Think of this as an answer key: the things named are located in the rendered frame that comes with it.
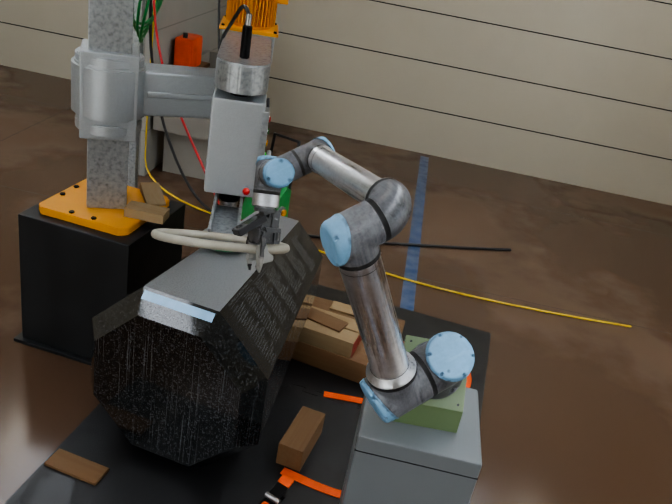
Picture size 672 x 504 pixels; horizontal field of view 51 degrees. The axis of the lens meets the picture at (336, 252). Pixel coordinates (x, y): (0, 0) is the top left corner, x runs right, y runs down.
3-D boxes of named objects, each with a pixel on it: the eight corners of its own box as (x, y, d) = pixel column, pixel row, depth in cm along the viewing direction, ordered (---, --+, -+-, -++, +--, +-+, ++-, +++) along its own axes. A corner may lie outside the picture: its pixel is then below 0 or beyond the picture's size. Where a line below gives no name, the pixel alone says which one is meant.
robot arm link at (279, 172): (293, 149, 214) (284, 151, 226) (260, 165, 211) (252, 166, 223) (306, 177, 216) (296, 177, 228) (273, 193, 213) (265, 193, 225)
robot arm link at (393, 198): (424, 184, 167) (318, 128, 224) (380, 207, 164) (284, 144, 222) (436, 225, 172) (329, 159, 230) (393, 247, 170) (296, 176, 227)
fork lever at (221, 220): (211, 178, 332) (212, 168, 330) (251, 183, 335) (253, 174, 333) (197, 239, 270) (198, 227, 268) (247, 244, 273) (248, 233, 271)
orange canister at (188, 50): (166, 71, 588) (168, 31, 574) (186, 61, 633) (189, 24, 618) (191, 76, 587) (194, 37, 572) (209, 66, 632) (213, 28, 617)
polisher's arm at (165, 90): (73, 122, 316) (73, 67, 305) (68, 99, 344) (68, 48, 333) (232, 129, 346) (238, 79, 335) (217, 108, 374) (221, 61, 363)
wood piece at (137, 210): (123, 216, 345) (123, 207, 343) (131, 209, 354) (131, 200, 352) (162, 224, 344) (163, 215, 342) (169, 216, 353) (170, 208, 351)
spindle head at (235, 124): (209, 168, 332) (218, 75, 312) (255, 174, 335) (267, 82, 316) (202, 198, 300) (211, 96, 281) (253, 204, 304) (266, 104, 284)
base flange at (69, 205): (34, 212, 342) (34, 203, 340) (91, 182, 385) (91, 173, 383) (124, 238, 334) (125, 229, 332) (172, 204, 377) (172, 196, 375)
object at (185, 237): (158, 233, 269) (159, 225, 269) (284, 247, 277) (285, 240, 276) (141, 241, 221) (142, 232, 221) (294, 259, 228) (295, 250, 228)
